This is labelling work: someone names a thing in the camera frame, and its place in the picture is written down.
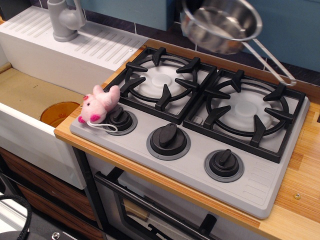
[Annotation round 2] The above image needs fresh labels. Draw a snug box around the stainless steel pan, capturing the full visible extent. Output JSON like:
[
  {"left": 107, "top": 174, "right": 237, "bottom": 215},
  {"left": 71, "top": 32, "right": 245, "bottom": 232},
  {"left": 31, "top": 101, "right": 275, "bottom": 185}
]
[{"left": 180, "top": 0, "right": 297, "bottom": 87}]

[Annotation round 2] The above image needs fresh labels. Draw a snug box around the black middle stove knob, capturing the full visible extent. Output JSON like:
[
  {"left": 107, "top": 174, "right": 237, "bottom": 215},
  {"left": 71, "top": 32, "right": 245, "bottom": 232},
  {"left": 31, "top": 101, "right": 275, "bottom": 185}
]
[{"left": 146, "top": 122, "right": 191, "bottom": 161}]

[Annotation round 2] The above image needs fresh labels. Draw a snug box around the black stove knob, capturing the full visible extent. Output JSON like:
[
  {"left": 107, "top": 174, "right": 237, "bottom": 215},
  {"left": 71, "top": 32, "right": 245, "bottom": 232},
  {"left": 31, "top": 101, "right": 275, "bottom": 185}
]
[
  {"left": 146, "top": 122, "right": 191, "bottom": 161},
  {"left": 103, "top": 107, "right": 138, "bottom": 136},
  {"left": 204, "top": 149, "right": 245, "bottom": 183}
]

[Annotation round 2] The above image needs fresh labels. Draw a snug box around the black left stove knob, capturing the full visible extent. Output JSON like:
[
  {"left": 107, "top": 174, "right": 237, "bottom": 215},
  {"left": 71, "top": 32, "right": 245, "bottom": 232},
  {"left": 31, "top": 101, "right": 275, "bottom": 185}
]
[{"left": 103, "top": 107, "right": 138, "bottom": 136}]

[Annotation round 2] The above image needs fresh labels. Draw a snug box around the grey toy stove top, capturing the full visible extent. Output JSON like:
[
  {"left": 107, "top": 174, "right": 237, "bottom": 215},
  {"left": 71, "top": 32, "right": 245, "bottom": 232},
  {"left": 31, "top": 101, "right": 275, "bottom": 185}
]
[{"left": 70, "top": 47, "right": 310, "bottom": 219}]

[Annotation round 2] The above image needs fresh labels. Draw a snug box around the black right stove knob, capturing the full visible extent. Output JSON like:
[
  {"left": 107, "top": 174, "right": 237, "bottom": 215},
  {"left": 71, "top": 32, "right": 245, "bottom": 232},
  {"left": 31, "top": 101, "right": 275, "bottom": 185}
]
[{"left": 204, "top": 149, "right": 245, "bottom": 183}]

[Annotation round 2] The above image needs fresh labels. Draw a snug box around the black left burner grate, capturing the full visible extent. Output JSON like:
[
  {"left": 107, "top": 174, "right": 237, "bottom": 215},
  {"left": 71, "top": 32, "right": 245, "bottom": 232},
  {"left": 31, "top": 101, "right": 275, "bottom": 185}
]
[{"left": 104, "top": 47, "right": 217, "bottom": 125}]

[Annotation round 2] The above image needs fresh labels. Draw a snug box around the black burner grate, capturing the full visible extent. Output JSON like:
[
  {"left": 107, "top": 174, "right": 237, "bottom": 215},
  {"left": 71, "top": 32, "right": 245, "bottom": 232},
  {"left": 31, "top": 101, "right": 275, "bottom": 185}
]
[
  {"left": 183, "top": 69, "right": 307, "bottom": 163},
  {"left": 104, "top": 47, "right": 217, "bottom": 125}
]

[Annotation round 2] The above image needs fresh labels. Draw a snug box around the pink stuffed pig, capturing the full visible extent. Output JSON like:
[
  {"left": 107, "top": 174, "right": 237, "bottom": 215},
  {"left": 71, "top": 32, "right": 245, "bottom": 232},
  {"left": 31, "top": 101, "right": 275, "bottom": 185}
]
[{"left": 77, "top": 85, "right": 120, "bottom": 133}]

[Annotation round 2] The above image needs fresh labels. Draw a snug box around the toy oven door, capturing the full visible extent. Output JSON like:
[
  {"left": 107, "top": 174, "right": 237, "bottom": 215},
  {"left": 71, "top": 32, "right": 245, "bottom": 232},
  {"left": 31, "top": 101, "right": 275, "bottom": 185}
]
[{"left": 93, "top": 166, "right": 276, "bottom": 240}]

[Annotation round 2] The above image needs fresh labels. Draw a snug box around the black right burner grate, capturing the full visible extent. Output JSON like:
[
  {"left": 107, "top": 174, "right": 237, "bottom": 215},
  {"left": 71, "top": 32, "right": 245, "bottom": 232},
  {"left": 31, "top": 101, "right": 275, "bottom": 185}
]
[{"left": 183, "top": 69, "right": 307, "bottom": 163}]

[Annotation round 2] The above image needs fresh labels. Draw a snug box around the orange plastic plate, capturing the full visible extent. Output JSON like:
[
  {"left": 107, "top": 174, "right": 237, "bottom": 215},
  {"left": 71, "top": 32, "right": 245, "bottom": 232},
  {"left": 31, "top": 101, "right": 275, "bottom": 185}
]
[{"left": 40, "top": 101, "right": 80, "bottom": 128}]

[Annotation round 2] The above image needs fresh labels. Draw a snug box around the white toy sink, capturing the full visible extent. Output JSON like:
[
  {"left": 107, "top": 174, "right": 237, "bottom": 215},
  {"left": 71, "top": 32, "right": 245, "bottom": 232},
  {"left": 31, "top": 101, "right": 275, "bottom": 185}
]
[{"left": 0, "top": 6, "right": 147, "bottom": 190}]

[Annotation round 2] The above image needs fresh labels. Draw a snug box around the wooden drawer front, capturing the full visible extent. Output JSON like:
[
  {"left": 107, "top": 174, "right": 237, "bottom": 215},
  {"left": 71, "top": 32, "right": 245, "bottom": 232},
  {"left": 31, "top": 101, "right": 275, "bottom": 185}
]
[{"left": 0, "top": 148, "right": 106, "bottom": 240}]

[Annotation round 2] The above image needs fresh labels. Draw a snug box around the grey toy faucet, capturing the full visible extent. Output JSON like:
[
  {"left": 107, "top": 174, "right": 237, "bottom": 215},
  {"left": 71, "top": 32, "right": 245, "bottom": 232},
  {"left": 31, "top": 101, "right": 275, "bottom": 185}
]
[{"left": 47, "top": 0, "right": 86, "bottom": 42}]

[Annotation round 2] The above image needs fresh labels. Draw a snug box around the black oven door handle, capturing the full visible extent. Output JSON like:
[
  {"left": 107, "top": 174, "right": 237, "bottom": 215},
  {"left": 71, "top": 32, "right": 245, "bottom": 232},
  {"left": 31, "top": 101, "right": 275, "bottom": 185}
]
[{"left": 94, "top": 167, "right": 217, "bottom": 240}]

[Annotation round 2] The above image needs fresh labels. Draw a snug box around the black braided cable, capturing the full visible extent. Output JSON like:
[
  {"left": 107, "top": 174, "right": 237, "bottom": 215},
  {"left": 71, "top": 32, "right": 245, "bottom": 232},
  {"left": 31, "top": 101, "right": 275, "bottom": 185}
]
[{"left": 0, "top": 194, "right": 33, "bottom": 240}]

